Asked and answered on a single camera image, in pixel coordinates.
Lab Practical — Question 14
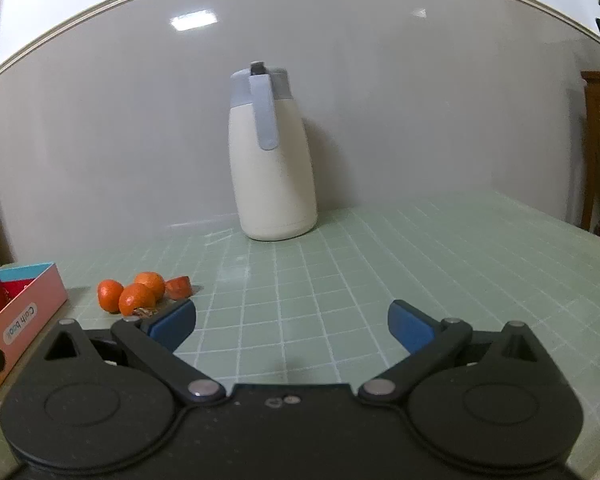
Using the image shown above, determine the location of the small red-orange fruit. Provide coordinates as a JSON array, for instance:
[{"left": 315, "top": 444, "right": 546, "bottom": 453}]
[{"left": 165, "top": 275, "right": 193, "bottom": 300}]

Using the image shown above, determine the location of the orange tangerine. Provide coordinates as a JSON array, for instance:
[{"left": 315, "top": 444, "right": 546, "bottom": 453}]
[
  {"left": 97, "top": 280, "right": 126, "bottom": 314},
  {"left": 118, "top": 283, "right": 158, "bottom": 317},
  {"left": 134, "top": 271, "right": 166, "bottom": 299}
]

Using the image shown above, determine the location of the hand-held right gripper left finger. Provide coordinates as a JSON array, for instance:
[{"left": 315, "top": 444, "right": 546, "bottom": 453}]
[{"left": 42, "top": 300, "right": 226, "bottom": 404}]

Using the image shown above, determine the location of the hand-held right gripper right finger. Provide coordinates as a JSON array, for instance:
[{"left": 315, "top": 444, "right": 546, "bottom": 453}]
[{"left": 358, "top": 300, "right": 551, "bottom": 404}]

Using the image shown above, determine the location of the cardboard box red inside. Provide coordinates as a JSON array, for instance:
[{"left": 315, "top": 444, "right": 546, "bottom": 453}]
[{"left": 0, "top": 261, "right": 69, "bottom": 406}]

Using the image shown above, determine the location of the white thermos jug grey lid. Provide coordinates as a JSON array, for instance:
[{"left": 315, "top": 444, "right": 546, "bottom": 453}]
[{"left": 228, "top": 61, "right": 318, "bottom": 241}]

